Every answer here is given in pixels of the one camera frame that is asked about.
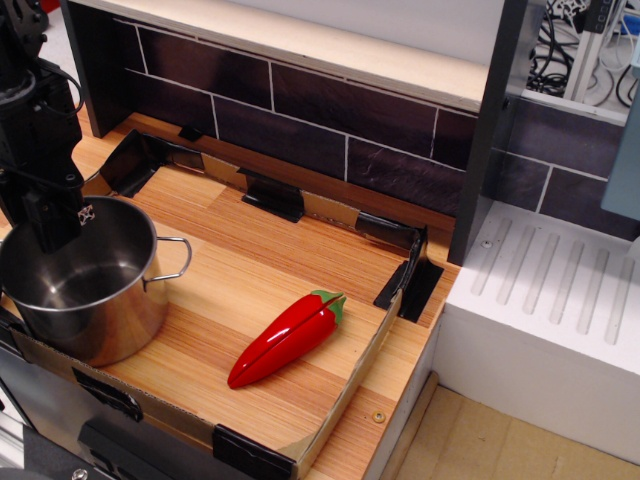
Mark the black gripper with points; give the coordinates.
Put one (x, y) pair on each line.
(39, 180)

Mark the stainless steel pot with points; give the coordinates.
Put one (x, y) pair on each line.
(100, 298)

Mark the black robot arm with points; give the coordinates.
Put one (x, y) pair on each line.
(26, 78)

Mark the cardboard fence with black tape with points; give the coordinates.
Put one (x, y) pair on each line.
(251, 247)

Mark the grey metal cabinet front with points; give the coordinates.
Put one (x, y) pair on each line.
(69, 416)

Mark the red toy chili pepper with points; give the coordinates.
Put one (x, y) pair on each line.
(300, 328)

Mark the brass screw in table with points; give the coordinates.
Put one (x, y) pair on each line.
(378, 417)

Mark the dark shelf with brick backsplash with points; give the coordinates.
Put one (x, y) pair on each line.
(411, 136)

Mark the white ribbed drainboard block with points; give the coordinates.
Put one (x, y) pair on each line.
(542, 324)

